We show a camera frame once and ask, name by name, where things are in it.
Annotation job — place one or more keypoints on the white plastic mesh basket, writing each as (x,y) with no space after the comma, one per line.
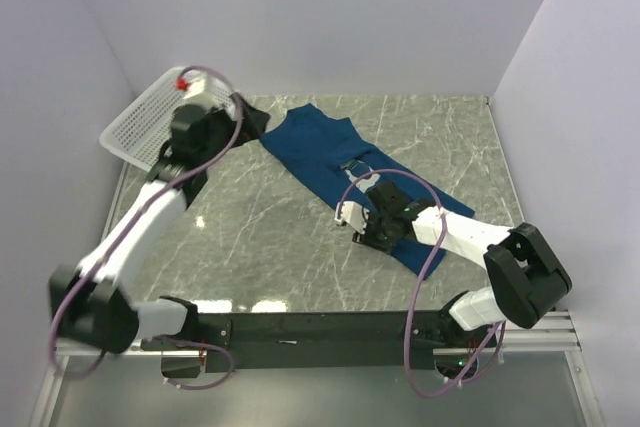
(138,132)

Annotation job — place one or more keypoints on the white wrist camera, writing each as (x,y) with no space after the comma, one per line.
(352,214)
(197,91)

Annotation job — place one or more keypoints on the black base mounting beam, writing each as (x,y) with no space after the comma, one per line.
(334,339)

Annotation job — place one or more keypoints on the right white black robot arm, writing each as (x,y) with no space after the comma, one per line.
(526,278)

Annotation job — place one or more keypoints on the blue mickey mouse t-shirt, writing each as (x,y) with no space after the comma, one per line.
(326,155)

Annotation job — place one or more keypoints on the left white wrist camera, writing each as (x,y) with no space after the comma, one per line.
(197,91)

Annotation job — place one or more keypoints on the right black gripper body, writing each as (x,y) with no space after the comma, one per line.
(377,232)

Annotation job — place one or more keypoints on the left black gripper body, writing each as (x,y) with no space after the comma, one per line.
(220,124)

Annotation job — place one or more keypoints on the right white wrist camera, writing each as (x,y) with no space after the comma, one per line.
(352,214)

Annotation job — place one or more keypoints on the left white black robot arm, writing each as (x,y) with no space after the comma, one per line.
(90,302)

